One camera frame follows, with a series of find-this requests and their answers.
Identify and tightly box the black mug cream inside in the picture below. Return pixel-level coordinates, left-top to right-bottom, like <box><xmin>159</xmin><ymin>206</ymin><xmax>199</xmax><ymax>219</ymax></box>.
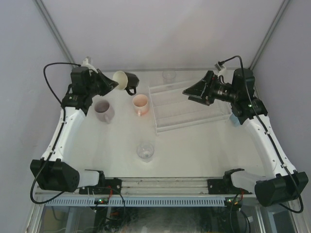
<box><xmin>112</xmin><ymin>71</ymin><xmax>139</xmax><ymax>96</ymax></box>

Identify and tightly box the pink ceramic mug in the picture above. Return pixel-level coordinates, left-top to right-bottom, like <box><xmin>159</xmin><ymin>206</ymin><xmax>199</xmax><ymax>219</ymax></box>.
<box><xmin>132</xmin><ymin>94</ymin><xmax>150</xmax><ymax>117</ymax></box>

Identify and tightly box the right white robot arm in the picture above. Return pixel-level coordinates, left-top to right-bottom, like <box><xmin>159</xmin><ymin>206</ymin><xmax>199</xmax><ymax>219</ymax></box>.
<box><xmin>183</xmin><ymin>68</ymin><xmax>309</xmax><ymax>207</ymax></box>

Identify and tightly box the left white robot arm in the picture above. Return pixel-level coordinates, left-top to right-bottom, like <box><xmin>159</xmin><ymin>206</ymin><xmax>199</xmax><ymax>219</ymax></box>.
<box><xmin>30</xmin><ymin>67</ymin><xmax>118</xmax><ymax>192</ymax></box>

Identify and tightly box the clear acrylic dish rack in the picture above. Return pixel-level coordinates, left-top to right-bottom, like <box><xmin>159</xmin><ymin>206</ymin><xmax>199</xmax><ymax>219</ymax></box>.
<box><xmin>148</xmin><ymin>80</ymin><xmax>231</xmax><ymax>134</ymax></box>

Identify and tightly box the lilac ceramic mug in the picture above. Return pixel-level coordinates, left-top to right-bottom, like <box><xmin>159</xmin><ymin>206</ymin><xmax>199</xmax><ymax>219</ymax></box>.
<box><xmin>94</xmin><ymin>100</ymin><xmax>115</xmax><ymax>124</ymax></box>

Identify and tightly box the clear glass at back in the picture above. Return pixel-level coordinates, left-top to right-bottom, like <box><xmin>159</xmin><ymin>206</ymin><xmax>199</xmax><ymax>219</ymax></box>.
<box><xmin>162</xmin><ymin>70</ymin><xmax>176</xmax><ymax>84</ymax></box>

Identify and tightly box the clear glass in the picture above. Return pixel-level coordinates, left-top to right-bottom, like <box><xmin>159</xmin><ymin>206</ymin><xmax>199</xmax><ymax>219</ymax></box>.
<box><xmin>162</xmin><ymin>70</ymin><xmax>176</xmax><ymax>84</ymax></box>
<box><xmin>137</xmin><ymin>142</ymin><xmax>155</xmax><ymax>163</ymax></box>

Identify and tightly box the light blue mug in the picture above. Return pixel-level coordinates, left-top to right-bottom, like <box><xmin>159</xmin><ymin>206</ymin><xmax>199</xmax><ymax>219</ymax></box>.
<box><xmin>229</xmin><ymin>114</ymin><xmax>242</xmax><ymax>127</ymax></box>

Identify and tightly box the clear glass near front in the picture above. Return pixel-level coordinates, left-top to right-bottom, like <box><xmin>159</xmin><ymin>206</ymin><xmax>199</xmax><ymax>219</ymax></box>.
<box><xmin>137</xmin><ymin>142</ymin><xmax>155</xmax><ymax>163</ymax></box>

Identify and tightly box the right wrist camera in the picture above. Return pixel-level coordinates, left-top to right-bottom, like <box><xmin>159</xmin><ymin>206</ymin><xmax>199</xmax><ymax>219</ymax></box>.
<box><xmin>214</xmin><ymin>62</ymin><xmax>227</xmax><ymax>77</ymax></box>

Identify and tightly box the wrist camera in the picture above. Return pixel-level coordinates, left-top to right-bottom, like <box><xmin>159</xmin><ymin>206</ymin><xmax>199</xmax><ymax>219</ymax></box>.
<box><xmin>81</xmin><ymin>57</ymin><xmax>96</xmax><ymax>70</ymax></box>
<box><xmin>214</xmin><ymin>62</ymin><xmax>227</xmax><ymax>77</ymax></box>

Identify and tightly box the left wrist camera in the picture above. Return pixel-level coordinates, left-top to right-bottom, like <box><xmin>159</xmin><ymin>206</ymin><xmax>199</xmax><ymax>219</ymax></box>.
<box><xmin>81</xmin><ymin>57</ymin><xmax>96</xmax><ymax>70</ymax></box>

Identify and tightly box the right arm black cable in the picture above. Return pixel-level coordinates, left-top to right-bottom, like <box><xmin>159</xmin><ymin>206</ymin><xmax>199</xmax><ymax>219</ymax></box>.
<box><xmin>222</xmin><ymin>55</ymin><xmax>304</xmax><ymax>214</ymax></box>

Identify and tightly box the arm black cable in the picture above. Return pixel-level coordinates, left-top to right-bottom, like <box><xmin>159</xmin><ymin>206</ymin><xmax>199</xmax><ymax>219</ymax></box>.
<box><xmin>30</xmin><ymin>62</ymin><xmax>82</xmax><ymax>205</ymax></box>
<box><xmin>222</xmin><ymin>55</ymin><xmax>304</xmax><ymax>214</ymax></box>

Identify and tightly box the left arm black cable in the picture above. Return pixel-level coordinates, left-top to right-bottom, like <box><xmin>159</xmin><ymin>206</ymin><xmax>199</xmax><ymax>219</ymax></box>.
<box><xmin>30</xmin><ymin>62</ymin><xmax>82</xmax><ymax>205</ymax></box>

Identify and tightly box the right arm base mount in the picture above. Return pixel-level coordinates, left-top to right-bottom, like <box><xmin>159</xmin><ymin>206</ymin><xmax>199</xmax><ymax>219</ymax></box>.
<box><xmin>207</xmin><ymin>168</ymin><xmax>252</xmax><ymax>195</ymax></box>

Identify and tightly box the left aluminium frame post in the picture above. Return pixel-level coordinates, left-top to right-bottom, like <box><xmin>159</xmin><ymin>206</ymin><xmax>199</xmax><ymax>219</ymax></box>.
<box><xmin>33</xmin><ymin>0</ymin><xmax>75</xmax><ymax>63</ymax></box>

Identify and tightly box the aluminium frame post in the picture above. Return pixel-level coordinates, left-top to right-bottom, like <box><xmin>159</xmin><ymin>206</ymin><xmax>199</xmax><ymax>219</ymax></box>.
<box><xmin>249</xmin><ymin>0</ymin><xmax>292</xmax><ymax>70</ymax></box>
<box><xmin>33</xmin><ymin>0</ymin><xmax>75</xmax><ymax>63</ymax></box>

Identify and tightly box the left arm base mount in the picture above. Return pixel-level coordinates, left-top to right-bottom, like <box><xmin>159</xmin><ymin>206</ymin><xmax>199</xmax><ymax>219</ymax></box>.
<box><xmin>79</xmin><ymin>170</ymin><xmax>122</xmax><ymax>195</ymax></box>

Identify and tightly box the aluminium front rail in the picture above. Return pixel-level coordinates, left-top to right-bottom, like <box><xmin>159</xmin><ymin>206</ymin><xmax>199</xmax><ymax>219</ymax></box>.
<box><xmin>35</xmin><ymin>176</ymin><xmax>258</xmax><ymax>199</ymax></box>

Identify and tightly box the right aluminium frame post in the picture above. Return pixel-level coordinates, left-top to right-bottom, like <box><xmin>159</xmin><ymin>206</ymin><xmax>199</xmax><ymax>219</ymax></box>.
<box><xmin>249</xmin><ymin>0</ymin><xmax>292</xmax><ymax>70</ymax></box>

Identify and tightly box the blue slotted cable duct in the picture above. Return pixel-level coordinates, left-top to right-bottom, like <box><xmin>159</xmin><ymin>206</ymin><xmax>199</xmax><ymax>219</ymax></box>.
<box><xmin>46</xmin><ymin>197</ymin><xmax>225</xmax><ymax>207</ymax></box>

